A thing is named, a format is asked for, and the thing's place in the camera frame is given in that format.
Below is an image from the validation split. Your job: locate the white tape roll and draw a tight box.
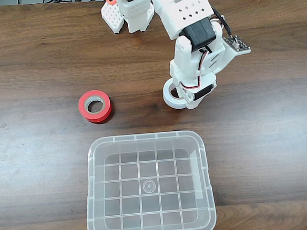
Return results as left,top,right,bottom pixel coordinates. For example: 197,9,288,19
161,77,189,111

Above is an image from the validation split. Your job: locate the thin black camera cable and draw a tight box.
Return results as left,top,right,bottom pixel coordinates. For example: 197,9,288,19
210,5,233,40

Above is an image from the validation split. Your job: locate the small black gripper camera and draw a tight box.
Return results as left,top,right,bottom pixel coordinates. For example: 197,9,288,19
222,33,252,56

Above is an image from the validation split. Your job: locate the clear plastic storage box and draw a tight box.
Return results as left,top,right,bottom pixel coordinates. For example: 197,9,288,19
80,128,219,230

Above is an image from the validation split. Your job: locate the red tape roll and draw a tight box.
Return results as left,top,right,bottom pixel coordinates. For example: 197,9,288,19
77,88,115,126

